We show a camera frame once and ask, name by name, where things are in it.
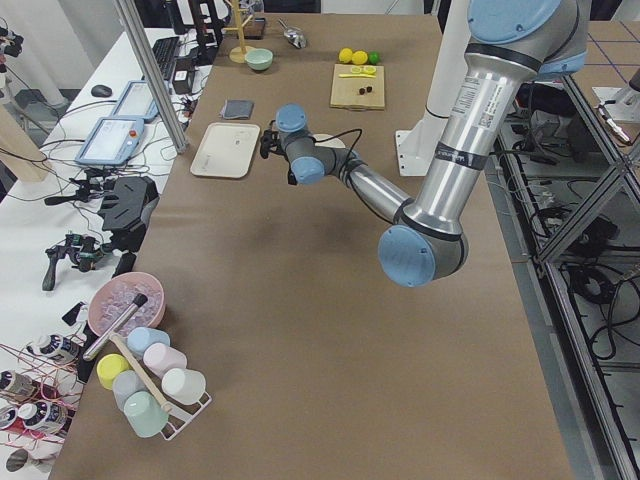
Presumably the teach pendant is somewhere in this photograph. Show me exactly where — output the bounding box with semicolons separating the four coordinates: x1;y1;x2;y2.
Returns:
111;80;158;122
75;116;145;167

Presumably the cream rabbit tray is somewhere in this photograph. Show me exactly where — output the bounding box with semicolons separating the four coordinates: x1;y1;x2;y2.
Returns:
190;122;261;179

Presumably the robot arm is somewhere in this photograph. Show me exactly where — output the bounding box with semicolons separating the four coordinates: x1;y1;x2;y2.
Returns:
275;1;591;287

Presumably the beige round plate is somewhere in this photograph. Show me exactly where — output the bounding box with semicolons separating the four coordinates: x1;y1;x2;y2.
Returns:
313;133;345;149

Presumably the metal scoop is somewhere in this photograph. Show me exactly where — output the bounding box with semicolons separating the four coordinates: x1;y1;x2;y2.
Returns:
278;18;307;49

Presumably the teach pendant far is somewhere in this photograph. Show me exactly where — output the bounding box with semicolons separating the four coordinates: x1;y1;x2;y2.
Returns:
111;80;158;122

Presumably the teach pendant near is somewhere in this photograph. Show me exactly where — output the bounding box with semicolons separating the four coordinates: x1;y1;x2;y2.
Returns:
75;116;145;167

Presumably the grey folded cloth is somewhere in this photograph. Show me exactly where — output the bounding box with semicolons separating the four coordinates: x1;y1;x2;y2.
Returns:
220;99;254;120

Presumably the wooden cup tree stand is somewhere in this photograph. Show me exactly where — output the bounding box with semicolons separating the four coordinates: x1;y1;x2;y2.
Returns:
223;0;254;64

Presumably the aluminium frame post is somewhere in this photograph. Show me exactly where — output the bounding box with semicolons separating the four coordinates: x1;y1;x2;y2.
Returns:
113;0;188;154

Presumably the rack of pastel cups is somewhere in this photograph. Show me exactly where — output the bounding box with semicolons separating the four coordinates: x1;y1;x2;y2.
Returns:
93;332;214;441

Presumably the bamboo cutting board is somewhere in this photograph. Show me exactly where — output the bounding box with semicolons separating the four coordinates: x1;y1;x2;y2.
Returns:
330;64;386;110

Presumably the pink bowl with ice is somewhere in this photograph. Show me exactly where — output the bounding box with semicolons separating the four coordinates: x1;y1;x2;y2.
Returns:
88;272;166;336

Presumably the mint green bowl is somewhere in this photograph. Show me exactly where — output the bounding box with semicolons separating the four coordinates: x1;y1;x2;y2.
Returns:
244;48;274;72

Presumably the computer mouse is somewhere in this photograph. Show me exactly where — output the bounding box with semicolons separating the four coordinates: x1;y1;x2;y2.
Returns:
90;84;113;98

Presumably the green lime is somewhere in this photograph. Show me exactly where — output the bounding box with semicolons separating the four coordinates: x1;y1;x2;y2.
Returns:
368;51;380;65

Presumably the metal muddler stick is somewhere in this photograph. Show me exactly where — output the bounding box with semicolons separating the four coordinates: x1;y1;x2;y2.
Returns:
82;293;148;362

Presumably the yellow lemon lower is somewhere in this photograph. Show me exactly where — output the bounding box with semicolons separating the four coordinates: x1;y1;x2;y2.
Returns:
338;48;353;64

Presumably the yellow lemon upper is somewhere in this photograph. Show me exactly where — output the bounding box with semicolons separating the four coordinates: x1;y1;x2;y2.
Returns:
351;50;369;65

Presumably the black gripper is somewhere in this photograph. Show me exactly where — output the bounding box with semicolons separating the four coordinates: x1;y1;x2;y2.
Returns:
287;170;298;185

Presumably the yellow lemon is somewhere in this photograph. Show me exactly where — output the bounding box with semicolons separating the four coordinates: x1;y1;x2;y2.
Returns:
338;48;353;64
351;50;369;65

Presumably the black keyboard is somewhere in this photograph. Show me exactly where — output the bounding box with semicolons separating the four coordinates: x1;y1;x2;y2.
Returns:
152;36;180;81

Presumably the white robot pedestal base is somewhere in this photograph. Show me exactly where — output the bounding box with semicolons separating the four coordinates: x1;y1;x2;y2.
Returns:
395;0;470;176

